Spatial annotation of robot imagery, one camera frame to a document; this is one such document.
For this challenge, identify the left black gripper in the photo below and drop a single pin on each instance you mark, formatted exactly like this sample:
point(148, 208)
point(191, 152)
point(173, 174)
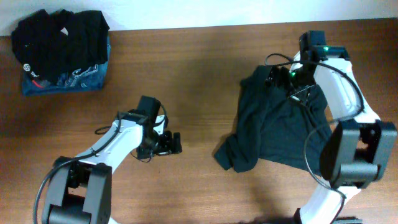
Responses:
point(143, 152)

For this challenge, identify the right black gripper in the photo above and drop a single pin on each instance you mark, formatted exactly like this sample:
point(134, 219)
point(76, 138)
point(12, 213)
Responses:
point(283, 73)

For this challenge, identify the dark teal t-shirt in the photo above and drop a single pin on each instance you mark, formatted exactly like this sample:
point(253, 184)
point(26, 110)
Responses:
point(272, 127)

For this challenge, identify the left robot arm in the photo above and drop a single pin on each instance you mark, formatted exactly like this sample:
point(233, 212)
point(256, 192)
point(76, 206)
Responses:
point(79, 189)

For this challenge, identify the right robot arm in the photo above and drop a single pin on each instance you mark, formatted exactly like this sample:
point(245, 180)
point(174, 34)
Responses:
point(357, 152)

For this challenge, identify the folded blue jeans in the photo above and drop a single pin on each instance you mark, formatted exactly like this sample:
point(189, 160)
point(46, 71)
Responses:
point(87, 79)

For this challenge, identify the black folded sweater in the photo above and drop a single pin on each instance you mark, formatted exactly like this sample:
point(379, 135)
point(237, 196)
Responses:
point(63, 21)

